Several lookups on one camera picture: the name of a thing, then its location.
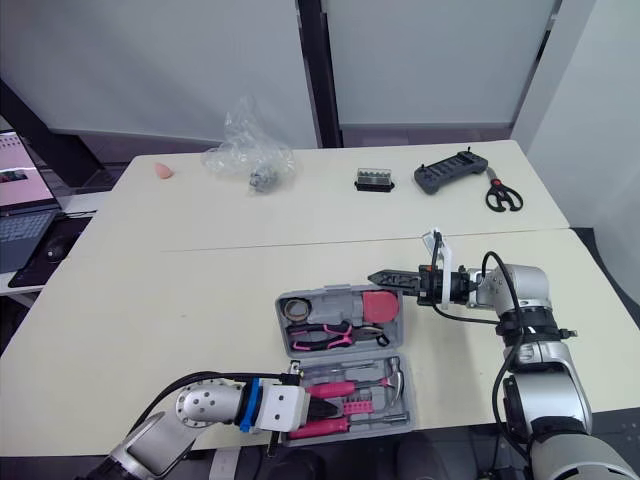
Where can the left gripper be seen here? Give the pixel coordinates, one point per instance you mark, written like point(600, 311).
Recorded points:
point(309, 411)

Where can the pink and black pliers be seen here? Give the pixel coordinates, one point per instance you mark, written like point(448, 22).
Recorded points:
point(320, 336)

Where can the small silver screwdriver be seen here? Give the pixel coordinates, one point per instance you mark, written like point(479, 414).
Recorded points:
point(345, 368)

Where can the black bit box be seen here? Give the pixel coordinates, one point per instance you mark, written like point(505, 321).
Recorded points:
point(375, 179)

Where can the laptop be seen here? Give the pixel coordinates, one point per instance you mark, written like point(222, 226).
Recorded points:
point(22, 215)

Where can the black mouse pad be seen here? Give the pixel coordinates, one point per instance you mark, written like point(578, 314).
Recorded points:
point(65, 235)

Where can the dark grey tool holder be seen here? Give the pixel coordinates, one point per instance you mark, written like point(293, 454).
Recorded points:
point(445, 172)

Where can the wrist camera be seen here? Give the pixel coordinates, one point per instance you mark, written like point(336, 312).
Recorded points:
point(282, 407)
point(445, 270)

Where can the grey tool case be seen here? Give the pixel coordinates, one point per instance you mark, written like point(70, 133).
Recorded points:
point(350, 350)

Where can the black computer mouse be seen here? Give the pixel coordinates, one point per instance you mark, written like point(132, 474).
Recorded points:
point(54, 252)

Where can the red tape measure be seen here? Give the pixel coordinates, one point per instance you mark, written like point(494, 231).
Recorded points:
point(380, 306)

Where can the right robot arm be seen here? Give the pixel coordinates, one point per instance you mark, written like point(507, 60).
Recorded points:
point(550, 380)

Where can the small pink piece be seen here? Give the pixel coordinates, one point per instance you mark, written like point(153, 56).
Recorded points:
point(164, 171)

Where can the pink bit holder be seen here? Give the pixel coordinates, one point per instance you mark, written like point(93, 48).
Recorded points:
point(356, 405)

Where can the roll of tape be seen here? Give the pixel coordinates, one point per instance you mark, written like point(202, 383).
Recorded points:
point(296, 310)

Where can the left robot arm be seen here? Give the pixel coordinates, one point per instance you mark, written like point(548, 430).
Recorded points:
point(155, 440)

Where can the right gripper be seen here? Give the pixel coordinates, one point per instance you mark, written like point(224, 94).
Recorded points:
point(462, 287)

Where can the clear plastic bag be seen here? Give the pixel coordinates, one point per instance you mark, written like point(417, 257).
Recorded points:
point(250, 150)

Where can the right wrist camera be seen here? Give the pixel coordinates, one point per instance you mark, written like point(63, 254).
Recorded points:
point(445, 270)

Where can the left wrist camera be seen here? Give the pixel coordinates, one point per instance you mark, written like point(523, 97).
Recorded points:
point(282, 407)

